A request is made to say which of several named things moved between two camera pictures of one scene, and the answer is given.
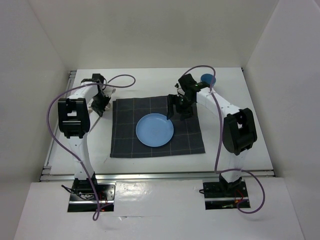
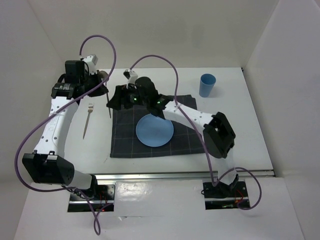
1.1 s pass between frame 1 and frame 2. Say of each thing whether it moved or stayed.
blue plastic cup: stayed
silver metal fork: moved
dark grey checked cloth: stayed
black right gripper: moved
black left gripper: moved
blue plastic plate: stayed
